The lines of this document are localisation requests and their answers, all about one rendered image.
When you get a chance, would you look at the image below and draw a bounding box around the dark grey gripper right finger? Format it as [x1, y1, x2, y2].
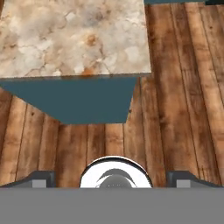
[165, 170, 224, 189]

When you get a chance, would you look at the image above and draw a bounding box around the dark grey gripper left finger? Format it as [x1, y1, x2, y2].
[0, 170, 57, 189]

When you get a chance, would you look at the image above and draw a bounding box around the white and black round object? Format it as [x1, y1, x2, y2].
[79, 155, 153, 189]

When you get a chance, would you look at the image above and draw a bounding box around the teal kitchen island cabinet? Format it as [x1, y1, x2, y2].
[0, 76, 138, 125]

